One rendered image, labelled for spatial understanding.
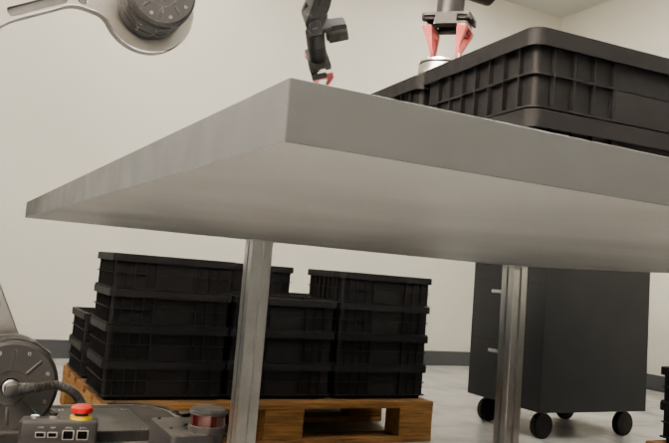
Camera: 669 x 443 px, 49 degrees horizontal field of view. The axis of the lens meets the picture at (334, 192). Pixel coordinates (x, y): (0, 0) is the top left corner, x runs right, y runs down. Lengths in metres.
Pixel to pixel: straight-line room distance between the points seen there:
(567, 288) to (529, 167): 2.62
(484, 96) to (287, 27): 3.90
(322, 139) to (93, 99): 4.05
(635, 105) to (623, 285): 2.31
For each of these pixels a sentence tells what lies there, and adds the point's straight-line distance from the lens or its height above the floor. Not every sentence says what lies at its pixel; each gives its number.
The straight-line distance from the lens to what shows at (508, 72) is 1.07.
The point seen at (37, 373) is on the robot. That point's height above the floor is 0.36.
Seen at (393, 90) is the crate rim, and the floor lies 0.92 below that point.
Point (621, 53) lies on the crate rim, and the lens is 1.12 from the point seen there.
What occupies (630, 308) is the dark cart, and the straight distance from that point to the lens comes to 3.43.
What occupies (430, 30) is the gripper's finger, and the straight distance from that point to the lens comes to 1.57.
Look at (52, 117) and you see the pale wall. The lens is 4.43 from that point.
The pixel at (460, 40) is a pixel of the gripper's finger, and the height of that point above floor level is 1.07.
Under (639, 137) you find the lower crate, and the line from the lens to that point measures 1.12.
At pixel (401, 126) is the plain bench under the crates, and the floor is 0.68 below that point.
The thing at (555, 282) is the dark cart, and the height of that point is 0.62.
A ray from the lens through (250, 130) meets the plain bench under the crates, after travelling 0.50.
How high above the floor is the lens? 0.59
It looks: 6 degrees up
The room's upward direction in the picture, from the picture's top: 5 degrees clockwise
